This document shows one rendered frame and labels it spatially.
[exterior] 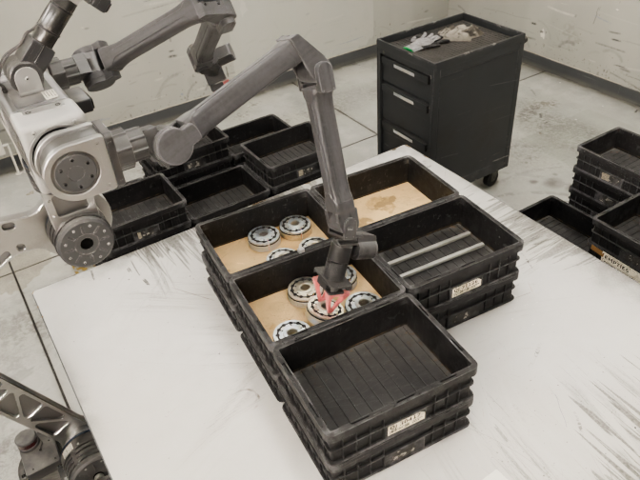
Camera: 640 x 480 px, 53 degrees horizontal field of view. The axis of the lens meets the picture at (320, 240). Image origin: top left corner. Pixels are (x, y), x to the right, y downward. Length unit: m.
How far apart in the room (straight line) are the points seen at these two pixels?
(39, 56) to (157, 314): 0.91
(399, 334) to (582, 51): 3.78
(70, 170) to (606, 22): 4.24
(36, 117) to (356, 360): 0.93
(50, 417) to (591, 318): 1.68
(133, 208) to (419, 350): 1.71
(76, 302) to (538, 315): 1.45
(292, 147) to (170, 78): 1.73
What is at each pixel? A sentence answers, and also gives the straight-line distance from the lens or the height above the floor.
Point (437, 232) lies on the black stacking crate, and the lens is 2.07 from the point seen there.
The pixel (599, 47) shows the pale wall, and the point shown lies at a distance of 5.12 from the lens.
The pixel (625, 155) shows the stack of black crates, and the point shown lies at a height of 0.49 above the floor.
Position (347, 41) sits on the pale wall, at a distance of 5.47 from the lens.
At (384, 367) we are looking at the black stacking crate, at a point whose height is 0.83.
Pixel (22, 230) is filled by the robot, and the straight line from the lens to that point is 1.76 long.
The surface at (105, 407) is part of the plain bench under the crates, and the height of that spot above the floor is 0.70.
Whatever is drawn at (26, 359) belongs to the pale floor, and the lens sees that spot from 3.18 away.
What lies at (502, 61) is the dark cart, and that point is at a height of 0.79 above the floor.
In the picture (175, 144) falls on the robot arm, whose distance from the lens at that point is 1.35.
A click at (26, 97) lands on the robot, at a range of 1.52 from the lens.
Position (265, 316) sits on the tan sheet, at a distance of 1.80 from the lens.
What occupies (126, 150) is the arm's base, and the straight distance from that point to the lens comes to 1.34.
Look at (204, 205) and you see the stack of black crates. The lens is 3.12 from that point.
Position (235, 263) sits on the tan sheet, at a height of 0.83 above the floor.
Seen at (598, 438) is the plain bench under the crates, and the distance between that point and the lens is 1.76.
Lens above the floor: 2.06
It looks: 37 degrees down
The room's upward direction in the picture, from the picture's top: 4 degrees counter-clockwise
